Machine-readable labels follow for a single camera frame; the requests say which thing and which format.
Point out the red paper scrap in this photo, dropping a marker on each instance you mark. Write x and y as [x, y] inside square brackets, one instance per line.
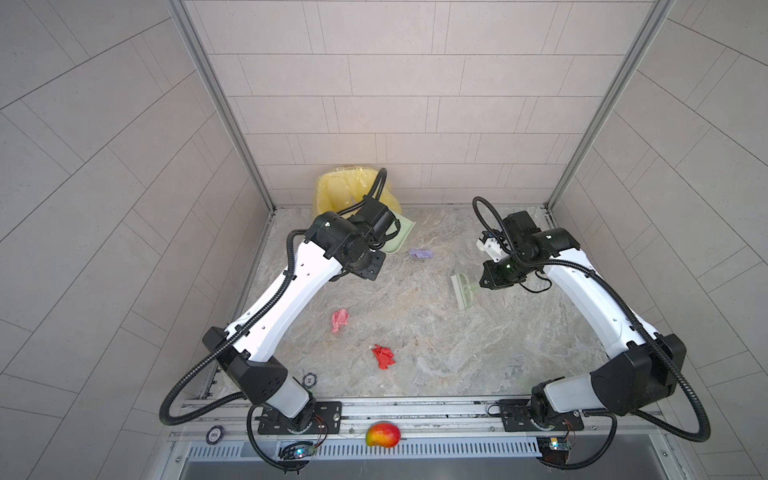
[384, 357]

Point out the pink paper scrap lower left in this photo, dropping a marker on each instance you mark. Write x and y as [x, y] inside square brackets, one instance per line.
[339, 319]

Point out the circuit board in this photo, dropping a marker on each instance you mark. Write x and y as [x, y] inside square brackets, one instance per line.
[298, 451]
[554, 450]

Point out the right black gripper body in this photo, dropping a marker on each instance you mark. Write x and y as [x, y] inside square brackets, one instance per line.
[506, 270]

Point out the purple paper scrap upper centre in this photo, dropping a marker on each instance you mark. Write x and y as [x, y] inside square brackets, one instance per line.
[422, 254]

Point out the aluminium rail frame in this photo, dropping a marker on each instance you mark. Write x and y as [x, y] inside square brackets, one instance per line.
[441, 438]

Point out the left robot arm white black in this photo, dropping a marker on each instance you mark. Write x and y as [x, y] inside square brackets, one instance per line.
[349, 241]

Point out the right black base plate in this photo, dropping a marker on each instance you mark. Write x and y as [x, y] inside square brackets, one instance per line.
[513, 414]

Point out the black round token on rail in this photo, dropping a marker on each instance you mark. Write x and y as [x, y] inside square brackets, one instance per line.
[214, 435]

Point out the white bin yellow bag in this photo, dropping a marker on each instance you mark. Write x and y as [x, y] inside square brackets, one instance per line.
[340, 189]

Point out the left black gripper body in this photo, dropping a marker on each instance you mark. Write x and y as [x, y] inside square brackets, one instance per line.
[365, 256]

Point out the light green dustpan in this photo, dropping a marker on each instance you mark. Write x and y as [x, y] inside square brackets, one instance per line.
[399, 232]

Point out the left circuit board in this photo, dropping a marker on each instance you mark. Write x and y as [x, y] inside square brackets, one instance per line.
[298, 451]

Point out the green white hand brush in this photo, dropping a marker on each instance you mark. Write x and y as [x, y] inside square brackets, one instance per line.
[464, 290]

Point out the black round token on table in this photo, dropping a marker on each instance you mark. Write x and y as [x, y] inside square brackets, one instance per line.
[309, 380]

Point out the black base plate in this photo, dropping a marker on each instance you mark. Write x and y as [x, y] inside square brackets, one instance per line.
[513, 414]
[329, 414]

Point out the red yellow mango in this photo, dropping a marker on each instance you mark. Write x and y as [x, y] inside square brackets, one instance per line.
[383, 434]

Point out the right circuit board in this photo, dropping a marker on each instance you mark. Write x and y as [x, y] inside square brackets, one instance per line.
[554, 450]

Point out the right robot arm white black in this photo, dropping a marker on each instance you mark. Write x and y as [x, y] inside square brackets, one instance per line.
[643, 366]

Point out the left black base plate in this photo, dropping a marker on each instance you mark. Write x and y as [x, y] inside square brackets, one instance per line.
[329, 414]

